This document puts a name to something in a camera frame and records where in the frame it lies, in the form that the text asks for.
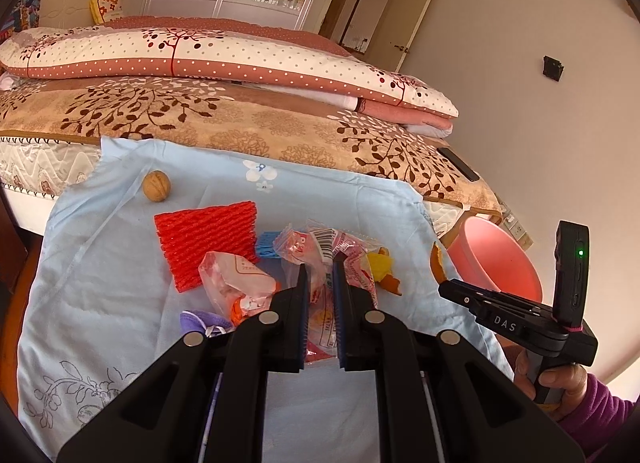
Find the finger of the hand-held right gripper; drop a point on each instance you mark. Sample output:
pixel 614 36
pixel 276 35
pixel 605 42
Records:
pixel 462 297

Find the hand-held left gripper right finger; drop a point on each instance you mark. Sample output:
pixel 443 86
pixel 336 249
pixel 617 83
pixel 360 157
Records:
pixel 340 315

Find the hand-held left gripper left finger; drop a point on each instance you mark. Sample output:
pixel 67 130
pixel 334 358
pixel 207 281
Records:
pixel 301 315

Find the pink plastic basin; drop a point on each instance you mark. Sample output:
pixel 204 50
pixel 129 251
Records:
pixel 490 258

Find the pink plastic wrapper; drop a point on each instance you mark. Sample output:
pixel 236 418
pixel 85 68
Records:
pixel 357 263

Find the clear wrapper with barcode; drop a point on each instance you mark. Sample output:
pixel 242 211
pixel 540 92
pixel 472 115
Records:
pixel 320 250

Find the clear wrapper orange print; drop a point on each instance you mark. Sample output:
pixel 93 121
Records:
pixel 235 283

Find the blue plastic scrap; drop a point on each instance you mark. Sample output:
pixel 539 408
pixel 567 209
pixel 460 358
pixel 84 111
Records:
pixel 267 245

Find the red foam fruit net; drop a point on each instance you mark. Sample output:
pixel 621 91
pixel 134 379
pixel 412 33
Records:
pixel 210 238

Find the person's right forearm purple sleeve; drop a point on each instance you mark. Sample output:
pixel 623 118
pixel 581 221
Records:
pixel 600 410

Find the person's right hand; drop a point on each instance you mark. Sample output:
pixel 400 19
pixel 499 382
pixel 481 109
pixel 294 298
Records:
pixel 570 383

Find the small orange peel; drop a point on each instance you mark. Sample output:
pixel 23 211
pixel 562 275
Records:
pixel 395 288

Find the yellow foam fruit net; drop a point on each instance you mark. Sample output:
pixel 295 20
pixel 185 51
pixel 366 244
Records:
pixel 380 265

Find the black smartphone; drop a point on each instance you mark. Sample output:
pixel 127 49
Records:
pixel 460 164

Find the light blue floral cloth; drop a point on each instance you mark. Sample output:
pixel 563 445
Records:
pixel 125 263

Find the walnut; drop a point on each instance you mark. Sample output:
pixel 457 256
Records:
pixel 157 186

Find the folded pink blanket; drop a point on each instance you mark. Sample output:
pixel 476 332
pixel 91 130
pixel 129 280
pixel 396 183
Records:
pixel 400 113

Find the brown leaf-print blanket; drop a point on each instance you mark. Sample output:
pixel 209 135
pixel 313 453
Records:
pixel 200 118

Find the folded white sheet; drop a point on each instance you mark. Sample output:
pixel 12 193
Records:
pixel 320 93

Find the white room door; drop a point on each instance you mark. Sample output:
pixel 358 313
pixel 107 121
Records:
pixel 420 18

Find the folded polka dot quilt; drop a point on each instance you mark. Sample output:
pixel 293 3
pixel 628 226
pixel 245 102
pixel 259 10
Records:
pixel 200 50

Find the quilted white mattress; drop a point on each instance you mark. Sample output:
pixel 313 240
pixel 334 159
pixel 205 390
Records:
pixel 35 163

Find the open doorway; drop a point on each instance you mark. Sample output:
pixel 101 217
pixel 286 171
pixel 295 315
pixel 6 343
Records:
pixel 367 3

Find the yellow floral pillow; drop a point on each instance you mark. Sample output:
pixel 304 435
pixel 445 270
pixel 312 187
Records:
pixel 107 8

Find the colourful patterned cloth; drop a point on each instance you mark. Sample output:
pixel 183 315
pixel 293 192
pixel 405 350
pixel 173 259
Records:
pixel 25 8

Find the tan wall plate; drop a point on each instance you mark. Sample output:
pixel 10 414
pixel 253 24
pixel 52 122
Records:
pixel 526 243

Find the plain white wall socket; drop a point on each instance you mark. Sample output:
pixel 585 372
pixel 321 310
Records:
pixel 517 229

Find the white wall socket with chargers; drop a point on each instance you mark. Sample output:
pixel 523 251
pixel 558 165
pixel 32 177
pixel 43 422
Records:
pixel 506 217

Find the black wall box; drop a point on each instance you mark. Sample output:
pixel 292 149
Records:
pixel 553 68

